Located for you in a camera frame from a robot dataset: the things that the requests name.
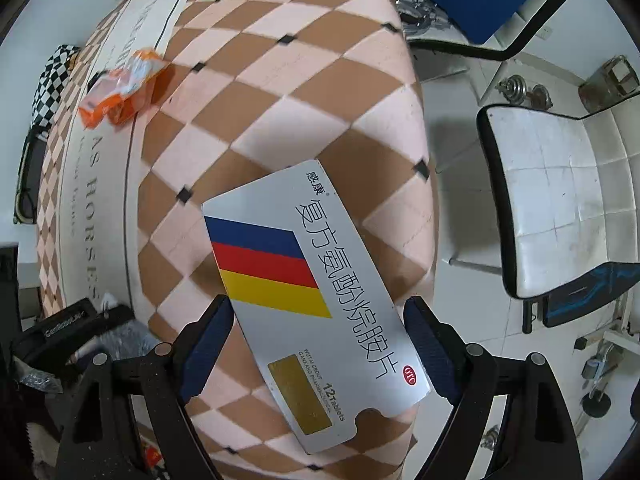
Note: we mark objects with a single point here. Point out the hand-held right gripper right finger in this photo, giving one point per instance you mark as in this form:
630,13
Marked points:
425,340

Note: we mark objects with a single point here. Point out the white padded chair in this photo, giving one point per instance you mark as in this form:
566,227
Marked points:
565,210

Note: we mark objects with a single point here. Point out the black blue patterned object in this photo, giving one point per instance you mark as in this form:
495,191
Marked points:
590,290

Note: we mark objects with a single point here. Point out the blue folding chair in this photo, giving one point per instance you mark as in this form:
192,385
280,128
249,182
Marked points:
520,44

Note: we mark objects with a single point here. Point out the black white checkered cloth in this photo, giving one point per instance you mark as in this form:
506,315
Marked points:
50,80

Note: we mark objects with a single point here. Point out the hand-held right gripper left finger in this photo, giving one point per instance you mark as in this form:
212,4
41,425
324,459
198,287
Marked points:
212,337

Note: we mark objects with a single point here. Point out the brown square object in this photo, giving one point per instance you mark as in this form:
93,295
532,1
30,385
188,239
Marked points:
610,82

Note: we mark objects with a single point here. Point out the orange plastic wrapper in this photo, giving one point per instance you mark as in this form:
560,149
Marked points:
120,90

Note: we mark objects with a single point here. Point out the chrome dumbbell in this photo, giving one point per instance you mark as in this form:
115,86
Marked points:
420,12
492,440
525,91

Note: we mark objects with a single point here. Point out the silver blister pack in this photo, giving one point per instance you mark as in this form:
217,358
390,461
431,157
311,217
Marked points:
132,342

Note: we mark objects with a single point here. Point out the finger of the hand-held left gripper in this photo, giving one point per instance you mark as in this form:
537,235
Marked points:
40,372
62,321

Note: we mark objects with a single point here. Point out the checkered tablecloth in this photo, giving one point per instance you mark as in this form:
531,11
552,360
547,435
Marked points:
300,85

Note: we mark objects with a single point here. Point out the striped white medicine box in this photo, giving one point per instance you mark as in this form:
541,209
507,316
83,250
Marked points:
310,285

